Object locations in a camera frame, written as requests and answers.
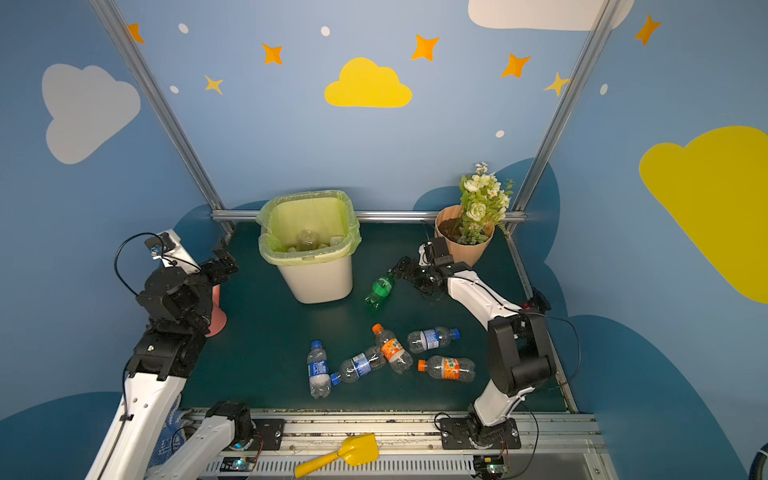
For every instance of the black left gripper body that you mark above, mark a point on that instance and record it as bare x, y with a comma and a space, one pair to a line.
218, 267

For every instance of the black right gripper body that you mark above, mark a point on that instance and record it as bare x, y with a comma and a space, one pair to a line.
421, 276

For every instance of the green plastic bottle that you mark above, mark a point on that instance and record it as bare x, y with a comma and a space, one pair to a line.
380, 291

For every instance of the clear bottle blue cap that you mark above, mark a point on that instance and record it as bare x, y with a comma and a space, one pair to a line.
424, 340

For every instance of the clear bottle orange cap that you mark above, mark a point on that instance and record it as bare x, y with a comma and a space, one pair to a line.
448, 368

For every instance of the clear bottle orange label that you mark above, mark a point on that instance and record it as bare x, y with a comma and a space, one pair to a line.
399, 359

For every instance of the clear bottle blue label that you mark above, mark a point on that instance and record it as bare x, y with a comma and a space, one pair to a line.
318, 373
307, 240
360, 365

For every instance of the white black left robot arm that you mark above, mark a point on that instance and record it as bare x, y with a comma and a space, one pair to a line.
180, 302

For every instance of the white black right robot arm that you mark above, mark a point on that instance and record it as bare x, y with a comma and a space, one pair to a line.
520, 354

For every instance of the white plastic trash bin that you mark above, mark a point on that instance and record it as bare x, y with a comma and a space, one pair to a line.
319, 283

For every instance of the green bin liner bag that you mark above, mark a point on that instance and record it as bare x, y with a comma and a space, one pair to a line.
328, 212

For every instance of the pink plastic watering can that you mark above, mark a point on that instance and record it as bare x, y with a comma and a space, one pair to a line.
218, 316

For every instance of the white artificial flowers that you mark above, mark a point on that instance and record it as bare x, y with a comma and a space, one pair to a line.
484, 203

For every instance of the blue white work glove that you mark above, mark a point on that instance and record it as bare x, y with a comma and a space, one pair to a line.
171, 436

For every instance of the yellow plastic shovel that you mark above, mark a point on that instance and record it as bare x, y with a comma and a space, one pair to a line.
354, 451

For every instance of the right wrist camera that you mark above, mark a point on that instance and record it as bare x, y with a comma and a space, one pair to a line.
435, 252

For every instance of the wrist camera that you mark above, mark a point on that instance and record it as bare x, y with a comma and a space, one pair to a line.
435, 252
166, 248

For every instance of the aluminium rear frame rail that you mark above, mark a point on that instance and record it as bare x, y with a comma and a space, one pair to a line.
397, 217

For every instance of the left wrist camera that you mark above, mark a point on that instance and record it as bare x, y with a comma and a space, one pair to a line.
166, 248

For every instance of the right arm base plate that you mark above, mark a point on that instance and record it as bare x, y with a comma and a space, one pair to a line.
469, 433

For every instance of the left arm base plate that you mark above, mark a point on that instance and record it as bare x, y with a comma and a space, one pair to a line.
268, 434

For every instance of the white perforated cable duct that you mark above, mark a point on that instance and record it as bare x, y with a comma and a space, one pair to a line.
283, 467

